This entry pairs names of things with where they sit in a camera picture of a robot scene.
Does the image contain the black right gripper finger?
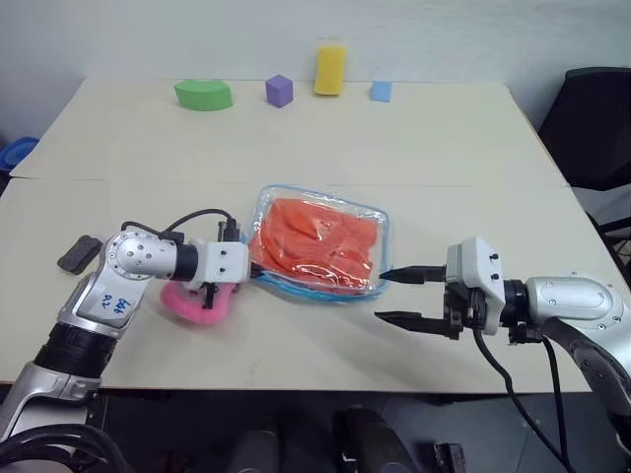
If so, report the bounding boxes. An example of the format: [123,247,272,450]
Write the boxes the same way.
[379,264,448,287]
[374,309,448,339]

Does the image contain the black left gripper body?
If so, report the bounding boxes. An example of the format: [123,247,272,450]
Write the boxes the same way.
[196,279,241,310]

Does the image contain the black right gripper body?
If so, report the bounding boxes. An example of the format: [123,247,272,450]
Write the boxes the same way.
[441,280,487,342]

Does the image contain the clear plastic pouch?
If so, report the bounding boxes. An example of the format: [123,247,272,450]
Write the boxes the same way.
[245,183,395,303]

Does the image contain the orange cloth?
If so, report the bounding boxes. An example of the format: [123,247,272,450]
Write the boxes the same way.
[247,196,381,296]

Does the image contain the pink fluffy sponge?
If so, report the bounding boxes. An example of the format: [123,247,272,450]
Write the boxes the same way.
[158,281,241,326]

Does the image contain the black rectangular sponge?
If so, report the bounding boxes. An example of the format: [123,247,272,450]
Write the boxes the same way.
[56,235,104,274]

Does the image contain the small black ribbed shape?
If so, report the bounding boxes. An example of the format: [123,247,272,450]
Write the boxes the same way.
[433,440,467,473]

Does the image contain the purple foam cube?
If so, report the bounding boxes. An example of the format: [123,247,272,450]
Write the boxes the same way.
[264,74,295,108]

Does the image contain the green curved foam block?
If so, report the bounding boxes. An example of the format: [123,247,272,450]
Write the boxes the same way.
[173,78,235,112]

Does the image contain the yellow sponge block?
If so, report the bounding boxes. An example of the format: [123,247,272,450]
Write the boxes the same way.
[314,44,346,97]

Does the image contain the black office chair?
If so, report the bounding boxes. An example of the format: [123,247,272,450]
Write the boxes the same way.
[536,67,631,297]

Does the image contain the blue plastic bowl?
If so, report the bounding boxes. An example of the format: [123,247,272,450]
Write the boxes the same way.
[0,136,40,173]

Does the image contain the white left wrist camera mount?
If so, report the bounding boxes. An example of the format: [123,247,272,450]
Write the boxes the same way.
[189,238,250,288]

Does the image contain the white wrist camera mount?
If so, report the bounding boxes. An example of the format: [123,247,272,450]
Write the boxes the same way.
[189,238,250,288]
[446,236,507,337]

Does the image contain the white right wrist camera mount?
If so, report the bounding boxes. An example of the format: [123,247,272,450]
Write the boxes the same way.
[446,236,507,337]

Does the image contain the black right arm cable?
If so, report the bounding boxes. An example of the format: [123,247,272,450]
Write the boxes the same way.
[470,327,578,473]

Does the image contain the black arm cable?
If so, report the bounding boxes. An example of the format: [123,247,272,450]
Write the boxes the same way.
[162,209,244,245]
[470,327,578,473]

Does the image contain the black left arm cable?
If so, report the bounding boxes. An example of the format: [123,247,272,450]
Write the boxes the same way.
[162,209,244,245]

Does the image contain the black robot body cables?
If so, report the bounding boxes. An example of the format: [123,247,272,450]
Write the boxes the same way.
[0,423,122,473]

